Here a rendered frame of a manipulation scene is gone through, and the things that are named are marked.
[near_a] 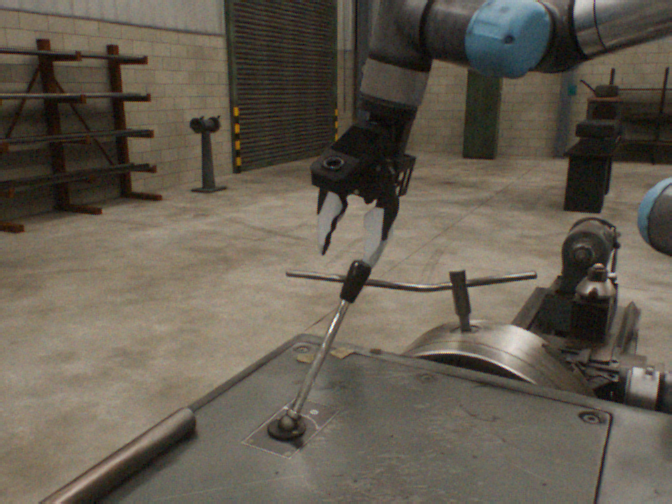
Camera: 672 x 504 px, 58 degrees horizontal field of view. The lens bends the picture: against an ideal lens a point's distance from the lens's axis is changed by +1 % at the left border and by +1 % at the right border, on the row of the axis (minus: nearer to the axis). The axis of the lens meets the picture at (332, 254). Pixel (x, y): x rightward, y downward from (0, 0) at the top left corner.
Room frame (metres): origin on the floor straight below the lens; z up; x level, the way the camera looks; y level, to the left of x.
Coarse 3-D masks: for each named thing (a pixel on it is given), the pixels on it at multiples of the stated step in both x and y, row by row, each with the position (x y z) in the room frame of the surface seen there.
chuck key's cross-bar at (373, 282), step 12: (288, 276) 0.81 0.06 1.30; (300, 276) 0.80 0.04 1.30; (312, 276) 0.80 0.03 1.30; (324, 276) 0.80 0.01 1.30; (336, 276) 0.80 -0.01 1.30; (492, 276) 0.76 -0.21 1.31; (504, 276) 0.76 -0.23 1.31; (516, 276) 0.76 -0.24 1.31; (528, 276) 0.75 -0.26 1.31; (396, 288) 0.78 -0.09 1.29; (408, 288) 0.78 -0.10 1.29; (420, 288) 0.77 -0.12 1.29; (432, 288) 0.77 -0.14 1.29; (444, 288) 0.77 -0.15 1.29
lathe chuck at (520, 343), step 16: (480, 320) 0.79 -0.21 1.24; (432, 336) 0.78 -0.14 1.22; (448, 336) 0.75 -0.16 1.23; (464, 336) 0.74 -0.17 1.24; (480, 336) 0.74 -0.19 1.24; (496, 336) 0.74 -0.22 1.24; (512, 336) 0.74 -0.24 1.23; (528, 336) 0.75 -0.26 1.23; (512, 352) 0.70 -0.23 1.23; (528, 352) 0.71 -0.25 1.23; (544, 352) 0.72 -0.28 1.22; (544, 368) 0.69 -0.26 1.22; (560, 368) 0.71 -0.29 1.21; (576, 368) 0.73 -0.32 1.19; (560, 384) 0.67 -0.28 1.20; (576, 384) 0.70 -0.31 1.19
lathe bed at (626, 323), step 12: (540, 288) 2.03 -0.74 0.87; (528, 300) 1.91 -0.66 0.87; (540, 300) 1.91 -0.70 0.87; (528, 312) 1.79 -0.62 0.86; (624, 312) 1.86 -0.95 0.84; (636, 312) 1.86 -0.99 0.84; (528, 324) 1.69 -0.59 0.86; (612, 324) 1.76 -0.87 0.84; (624, 324) 1.72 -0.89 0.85; (636, 324) 1.76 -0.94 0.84; (564, 336) 1.77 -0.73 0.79; (624, 336) 1.61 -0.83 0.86; (636, 336) 1.66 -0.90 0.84; (624, 348) 1.53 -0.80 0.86; (636, 348) 1.83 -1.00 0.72
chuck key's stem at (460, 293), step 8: (456, 272) 0.76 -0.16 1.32; (464, 272) 0.77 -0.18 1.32; (456, 280) 0.76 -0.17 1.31; (464, 280) 0.76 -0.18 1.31; (456, 288) 0.76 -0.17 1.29; (464, 288) 0.76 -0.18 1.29; (456, 296) 0.76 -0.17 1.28; (464, 296) 0.76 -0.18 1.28; (456, 304) 0.76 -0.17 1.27; (464, 304) 0.76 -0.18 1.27; (456, 312) 0.76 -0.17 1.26; (464, 312) 0.76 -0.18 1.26; (464, 320) 0.76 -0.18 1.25; (464, 328) 0.76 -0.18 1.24
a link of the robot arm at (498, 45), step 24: (432, 0) 0.67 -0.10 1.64; (456, 0) 0.65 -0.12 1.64; (480, 0) 0.64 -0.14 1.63; (504, 0) 0.63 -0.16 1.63; (528, 0) 0.62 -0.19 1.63; (432, 24) 0.66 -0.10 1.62; (456, 24) 0.64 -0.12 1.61; (480, 24) 0.62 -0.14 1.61; (504, 24) 0.61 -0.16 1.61; (528, 24) 0.61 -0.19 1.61; (552, 24) 0.68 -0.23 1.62; (432, 48) 0.67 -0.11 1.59; (456, 48) 0.65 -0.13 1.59; (480, 48) 0.62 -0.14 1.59; (504, 48) 0.61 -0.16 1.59; (528, 48) 0.62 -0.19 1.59; (480, 72) 0.64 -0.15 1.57; (504, 72) 0.62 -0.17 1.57
